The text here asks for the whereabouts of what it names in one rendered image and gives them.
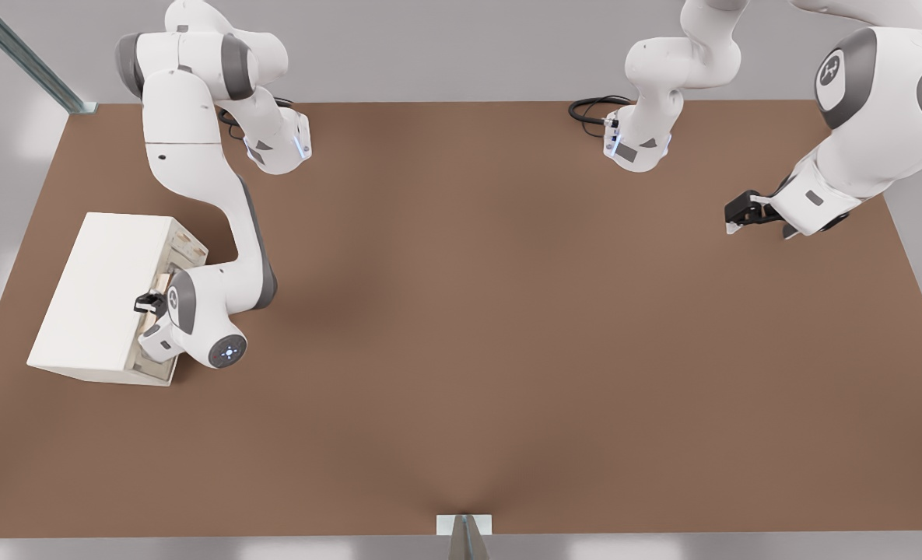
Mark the white oven door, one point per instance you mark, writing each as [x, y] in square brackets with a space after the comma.
[188, 249]

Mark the white oven body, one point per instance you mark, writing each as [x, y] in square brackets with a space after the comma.
[99, 292]

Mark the silver frame post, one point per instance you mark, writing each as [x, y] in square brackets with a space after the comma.
[25, 58]
[467, 537]

